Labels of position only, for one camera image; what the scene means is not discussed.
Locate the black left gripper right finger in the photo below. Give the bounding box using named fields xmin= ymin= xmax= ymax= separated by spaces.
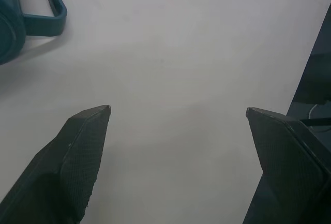
xmin=242 ymin=107 xmax=331 ymax=224

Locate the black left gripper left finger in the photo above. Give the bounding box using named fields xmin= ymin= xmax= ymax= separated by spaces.
xmin=0 ymin=104 xmax=112 ymax=224

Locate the black cable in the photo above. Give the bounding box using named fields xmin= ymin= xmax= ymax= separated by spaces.
xmin=301 ymin=117 xmax=331 ymax=127

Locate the teal plastic jug with handle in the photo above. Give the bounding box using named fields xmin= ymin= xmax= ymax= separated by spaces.
xmin=0 ymin=0 xmax=68 ymax=66

